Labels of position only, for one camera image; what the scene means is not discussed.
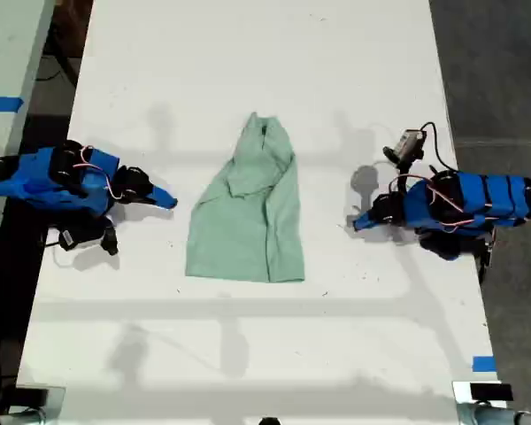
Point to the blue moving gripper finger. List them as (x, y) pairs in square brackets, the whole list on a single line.
[(143, 200), (368, 226)]

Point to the black camera stalk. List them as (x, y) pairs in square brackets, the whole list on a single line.
[(405, 168), (110, 239)]

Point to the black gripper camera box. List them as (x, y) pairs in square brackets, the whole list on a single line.
[(77, 237)]

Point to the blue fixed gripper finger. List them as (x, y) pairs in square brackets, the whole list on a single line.
[(164, 197), (365, 218)]

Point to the grey gripper camera box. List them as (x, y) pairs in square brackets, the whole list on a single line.
[(408, 144)]

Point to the black box on grey plate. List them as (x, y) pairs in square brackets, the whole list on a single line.
[(33, 396)]

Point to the pale green T-shirt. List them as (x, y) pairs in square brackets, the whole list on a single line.
[(248, 221)]

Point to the grey metal pole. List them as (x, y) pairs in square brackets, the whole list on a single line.
[(13, 418), (491, 415)]

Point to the black arm base clamp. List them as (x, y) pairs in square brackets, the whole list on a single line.
[(486, 257)]

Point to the long blue tape strip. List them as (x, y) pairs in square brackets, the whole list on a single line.
[(2, 104)]

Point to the white side table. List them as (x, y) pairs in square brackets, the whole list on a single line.
[(4, 53)]

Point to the short blue tape strip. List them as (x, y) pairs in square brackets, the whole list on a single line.
[(484, 364)]

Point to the black box on shiny plate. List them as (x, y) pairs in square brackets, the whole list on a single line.
[(491, 391)]

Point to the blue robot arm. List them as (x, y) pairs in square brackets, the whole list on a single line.
[(495, 197), (35, 179)]

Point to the small black round object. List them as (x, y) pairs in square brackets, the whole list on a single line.
[(269, 421)]

